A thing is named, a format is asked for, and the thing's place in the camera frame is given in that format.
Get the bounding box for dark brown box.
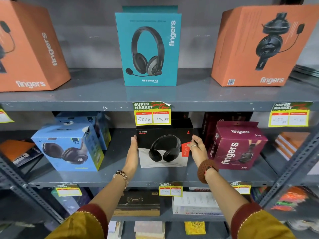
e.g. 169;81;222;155
113;190;161;217

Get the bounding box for grey metal shelf rack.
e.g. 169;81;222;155
0;65;319;239

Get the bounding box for brown knitted wrist band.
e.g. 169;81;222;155
197;159;219;184

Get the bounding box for dark maroon headphone box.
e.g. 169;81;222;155
201;112;251;160

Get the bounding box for mustard maroon left sleeve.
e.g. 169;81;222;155
46;203;109;239

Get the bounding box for yellow patterned packet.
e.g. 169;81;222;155
184;221;206;235

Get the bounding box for orange headset box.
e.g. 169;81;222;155
211;4;319;87
0;0;71;93

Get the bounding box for orange covered book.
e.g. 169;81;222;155
0;139;43;167

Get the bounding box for mustard maroon sleeve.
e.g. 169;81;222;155
230;202;297;239
46;203;109;239

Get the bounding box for teal headset box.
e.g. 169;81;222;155
115;5;182;87

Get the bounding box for person's left forearm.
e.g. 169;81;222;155
86;175;128;217

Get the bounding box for light blue headphone box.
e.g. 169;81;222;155
31;121;105;172
55;112;112;150

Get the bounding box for beige book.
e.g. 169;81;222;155
134;221;166;239

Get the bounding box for yellow green price tag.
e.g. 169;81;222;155
0;106;15;124
230;181;252;195
55;184;83;197
268;101;313;127
133;101;172;126
159;182;183;197

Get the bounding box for stack of orange white notebooks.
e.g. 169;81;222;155
274;132;311;161

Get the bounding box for black and white headphone box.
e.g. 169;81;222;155
136;118;194;168

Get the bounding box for stack of dark notebooks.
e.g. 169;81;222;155
289;64;319;78

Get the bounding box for gold wristwatch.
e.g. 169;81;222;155
113;170;129;189

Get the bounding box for person's right forearm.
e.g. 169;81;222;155
205;168;250;218

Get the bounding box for orange and green packets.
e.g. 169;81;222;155
270;186;310;212

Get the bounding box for person's right hand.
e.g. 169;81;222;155
190;134;209;168

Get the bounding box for person's left hand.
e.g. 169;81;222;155
122;135;139;175

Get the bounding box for mustard maroon right sleeve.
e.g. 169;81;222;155
230;202;297;239

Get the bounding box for white flat box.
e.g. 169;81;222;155
172;191;224;216

